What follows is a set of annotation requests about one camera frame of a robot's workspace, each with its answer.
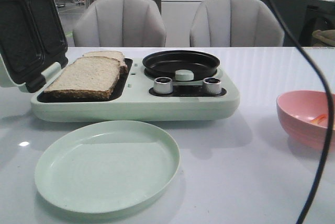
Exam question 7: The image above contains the bread slice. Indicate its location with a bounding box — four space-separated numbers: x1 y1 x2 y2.
44 57 120 100
82 51 128 74

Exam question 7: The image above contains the orange shrimp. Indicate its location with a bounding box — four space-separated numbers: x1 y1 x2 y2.
309 114 328 127

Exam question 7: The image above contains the left grey upholstered chair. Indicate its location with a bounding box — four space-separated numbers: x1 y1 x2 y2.
73 0 166 47

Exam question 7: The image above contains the grey upholstered chair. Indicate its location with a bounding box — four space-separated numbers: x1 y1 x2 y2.
73 0 166 47
189 0 285 47

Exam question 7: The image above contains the black washing machine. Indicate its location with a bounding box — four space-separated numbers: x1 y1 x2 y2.
299 0 334 46

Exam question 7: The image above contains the black round frying pan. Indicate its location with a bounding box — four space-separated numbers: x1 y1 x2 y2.
142 50 220 81

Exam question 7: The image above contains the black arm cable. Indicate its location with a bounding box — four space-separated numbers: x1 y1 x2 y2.
257 0 335 224

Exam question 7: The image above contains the right grey upholstered chair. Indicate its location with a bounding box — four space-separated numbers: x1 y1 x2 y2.
189 0 285 47

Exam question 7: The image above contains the breakfast maker hinged lid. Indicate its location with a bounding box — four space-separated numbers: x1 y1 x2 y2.
1 0 68 93

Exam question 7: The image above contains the right silver control knob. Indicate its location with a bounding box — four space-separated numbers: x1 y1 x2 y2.
202 77 222 95

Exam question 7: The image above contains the left silver control knob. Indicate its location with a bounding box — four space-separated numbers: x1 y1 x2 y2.
153 77 173 95

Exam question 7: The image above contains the pink plastic bowl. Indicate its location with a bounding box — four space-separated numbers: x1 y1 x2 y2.
276 90 329 150

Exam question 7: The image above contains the silver control knob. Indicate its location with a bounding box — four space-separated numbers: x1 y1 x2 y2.
153 77 173 95
202 77 222 95

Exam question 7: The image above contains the mint green round plate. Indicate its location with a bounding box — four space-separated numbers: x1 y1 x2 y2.
35 120 180 215

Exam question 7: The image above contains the mint green breakfast maker base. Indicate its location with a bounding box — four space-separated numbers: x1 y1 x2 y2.
31 58 240 122

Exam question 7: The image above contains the white refrigerator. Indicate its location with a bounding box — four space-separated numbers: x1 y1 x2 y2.
161 0 205 47

